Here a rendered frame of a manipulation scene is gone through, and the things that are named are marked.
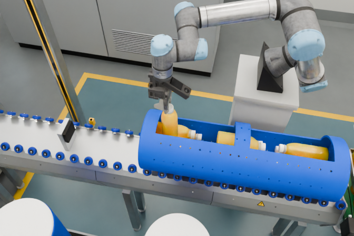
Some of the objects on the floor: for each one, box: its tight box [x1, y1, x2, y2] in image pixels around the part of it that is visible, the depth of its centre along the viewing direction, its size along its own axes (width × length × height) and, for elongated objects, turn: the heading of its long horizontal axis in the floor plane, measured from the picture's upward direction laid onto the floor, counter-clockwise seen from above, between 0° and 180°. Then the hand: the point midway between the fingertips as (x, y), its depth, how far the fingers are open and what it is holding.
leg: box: [0, 167, 25, 189], centre depth 232 cm, size 6×6×63 cm
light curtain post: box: [12, 0, 87, 126], centre depth 201 cm, size 6×6×170 cm
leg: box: [122, 189, 141, 231], centre depth 212 cm, size 6×6×63 cm
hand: (168, 107), depth 135 cm, fingers closed on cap, 4 cm apart
